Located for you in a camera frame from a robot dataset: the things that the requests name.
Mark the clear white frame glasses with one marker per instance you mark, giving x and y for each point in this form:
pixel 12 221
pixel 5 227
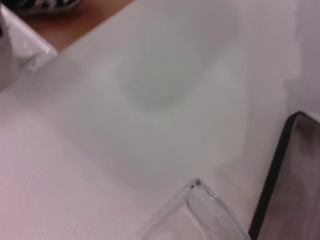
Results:
pixel 215 220

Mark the white plastic bag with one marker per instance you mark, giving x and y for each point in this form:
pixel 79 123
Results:
pixel 17 37

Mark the black white patterned object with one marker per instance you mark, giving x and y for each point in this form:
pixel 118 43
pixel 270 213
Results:
pixel 47 6

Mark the black glasses case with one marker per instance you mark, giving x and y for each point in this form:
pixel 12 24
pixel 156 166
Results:
pixel 305 175

